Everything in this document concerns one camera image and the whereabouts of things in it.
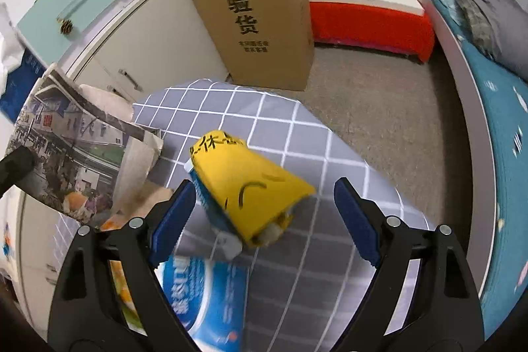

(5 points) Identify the red bench with white top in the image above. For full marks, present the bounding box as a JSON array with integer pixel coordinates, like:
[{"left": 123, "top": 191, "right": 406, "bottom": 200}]
[{"left": 307, "top": 0, "right": 437, "bottom": 65}]

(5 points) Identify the white cabinet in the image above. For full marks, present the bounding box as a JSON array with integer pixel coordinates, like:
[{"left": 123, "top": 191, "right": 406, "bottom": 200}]
[{"left": 14, "top": 0, "right": 232, "bottom": 330}]

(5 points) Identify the orange snack packet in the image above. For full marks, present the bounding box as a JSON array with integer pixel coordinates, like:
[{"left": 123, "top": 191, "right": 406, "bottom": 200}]
[{"left": 100, "top": 212, "right": 143, "bottom": 336}]

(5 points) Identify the photo printed paper bag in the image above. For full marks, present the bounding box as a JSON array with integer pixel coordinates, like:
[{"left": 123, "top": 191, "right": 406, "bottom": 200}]
[{"left": 7, "top": 63, "right": 174, "bottom": 231}]

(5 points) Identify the large brown cardboard box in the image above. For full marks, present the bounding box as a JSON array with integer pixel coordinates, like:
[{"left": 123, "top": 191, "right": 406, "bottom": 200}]
[{"left": 175, "top": 0, "right": 316, "bottom": 92}]

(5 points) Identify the bed with teal sheet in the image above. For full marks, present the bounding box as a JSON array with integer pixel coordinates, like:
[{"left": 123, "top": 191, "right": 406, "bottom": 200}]
[{"left": 423, "top": 0, "right": 528, "bottom": 341}]

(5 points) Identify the blue bag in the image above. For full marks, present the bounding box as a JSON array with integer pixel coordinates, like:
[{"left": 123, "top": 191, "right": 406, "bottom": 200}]
[{"left": 0, "top": 47, "right": 47, "bottom": 122}]

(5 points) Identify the colourful cabinet sticker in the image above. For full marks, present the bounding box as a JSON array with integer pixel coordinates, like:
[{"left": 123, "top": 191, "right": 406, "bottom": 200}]
[{"left": 0, "top": 222, "right": 16, "bottom": 260}]

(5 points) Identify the grey blanket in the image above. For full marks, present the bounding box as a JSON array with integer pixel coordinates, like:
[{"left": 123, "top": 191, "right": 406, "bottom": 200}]
[{"left": 443, "top": 0, "right": 528, "bottom": 82}]

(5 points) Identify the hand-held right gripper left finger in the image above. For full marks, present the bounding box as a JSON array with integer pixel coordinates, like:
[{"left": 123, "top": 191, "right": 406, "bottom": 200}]
[{"left": 49, "top": 179, "right": 199, "bottom": 352}]

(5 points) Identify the blue and white packet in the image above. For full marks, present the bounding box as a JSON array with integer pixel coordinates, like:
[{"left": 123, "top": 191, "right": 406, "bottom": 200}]
[{"left": 159, "top": 253, "right": 251, "bottom": 352}]

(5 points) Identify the grey checked tablecloth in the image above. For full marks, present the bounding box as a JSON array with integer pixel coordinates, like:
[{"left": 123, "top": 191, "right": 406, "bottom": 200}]
[{"left": 45, "top": 78, "right": 430, "bottom": 352}]

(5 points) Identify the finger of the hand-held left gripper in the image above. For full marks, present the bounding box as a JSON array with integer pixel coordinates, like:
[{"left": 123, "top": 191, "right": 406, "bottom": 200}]
[{"left": 0, "top": 148, "right": 38, "bottom": 197}]

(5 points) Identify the yellow drink carton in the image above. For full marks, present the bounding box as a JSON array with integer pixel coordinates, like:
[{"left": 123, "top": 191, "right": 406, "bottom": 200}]
[{"left": 183, "top": 129, "right": 317, "bottom": 250}]

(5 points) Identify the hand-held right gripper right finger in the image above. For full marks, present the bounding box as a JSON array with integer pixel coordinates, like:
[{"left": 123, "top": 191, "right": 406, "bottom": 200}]
[{"left": 330, "top": 176, "right": 485, "bottom": 352}]

